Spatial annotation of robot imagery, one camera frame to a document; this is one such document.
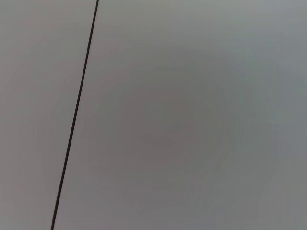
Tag thin black cable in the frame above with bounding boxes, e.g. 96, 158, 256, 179
50, 0, 100, 230

